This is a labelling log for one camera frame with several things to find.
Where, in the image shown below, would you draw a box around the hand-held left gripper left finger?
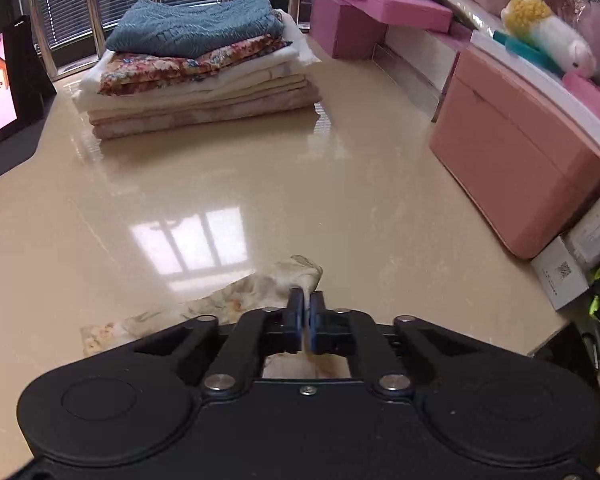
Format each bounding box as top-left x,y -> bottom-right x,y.
130,287 -> 306,395

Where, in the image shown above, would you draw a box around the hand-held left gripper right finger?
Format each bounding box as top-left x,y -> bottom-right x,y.
306,290 -> 482,396

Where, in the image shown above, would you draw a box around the beige floral crinkled garment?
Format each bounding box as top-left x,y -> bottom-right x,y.
80,254 -> 353,381

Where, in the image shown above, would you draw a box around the cream folded cloth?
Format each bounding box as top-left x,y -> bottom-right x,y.
87,74 -> 309,124

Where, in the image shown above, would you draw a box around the small white carton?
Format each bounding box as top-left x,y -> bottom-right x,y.
530,235 -> 591,312

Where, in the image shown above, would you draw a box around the salmon pink storage box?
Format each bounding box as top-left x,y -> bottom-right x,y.
428,44 -> 600,260

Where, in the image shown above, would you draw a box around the white folded cloth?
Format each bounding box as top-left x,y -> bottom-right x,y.
72,9 -> 322,114

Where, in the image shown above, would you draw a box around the dark floral folded garment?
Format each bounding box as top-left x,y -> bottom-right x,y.
98,35 -> 294,97

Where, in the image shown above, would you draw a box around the pink cube box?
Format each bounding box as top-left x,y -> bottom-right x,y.
310,0 -> 389,60

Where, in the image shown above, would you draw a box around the translucent white box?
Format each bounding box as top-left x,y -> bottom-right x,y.
562,174 -> 600,272

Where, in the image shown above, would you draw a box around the bright pink flat box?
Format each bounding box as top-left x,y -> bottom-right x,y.
323,0 -> 454,34

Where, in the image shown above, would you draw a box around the black tablet stand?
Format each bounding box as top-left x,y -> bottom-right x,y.
0,94 -> 57,189

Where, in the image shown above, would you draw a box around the white flat board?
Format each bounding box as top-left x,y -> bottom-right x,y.
469,29 -> 600,164

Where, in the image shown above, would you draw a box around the pink tray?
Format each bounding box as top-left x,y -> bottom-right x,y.
562,72 -> 600,134

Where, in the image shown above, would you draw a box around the metal window railing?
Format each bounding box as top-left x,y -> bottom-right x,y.
27,0 -> 322,82

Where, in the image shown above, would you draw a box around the white and yellow plush toy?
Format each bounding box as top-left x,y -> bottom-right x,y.
499,0 -> 597,79

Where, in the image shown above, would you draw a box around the window blinds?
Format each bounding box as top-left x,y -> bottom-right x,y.
30,0 -> 292,69

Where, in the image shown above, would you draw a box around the teal plastic handle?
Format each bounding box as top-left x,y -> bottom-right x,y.
492,29 -> 564,79

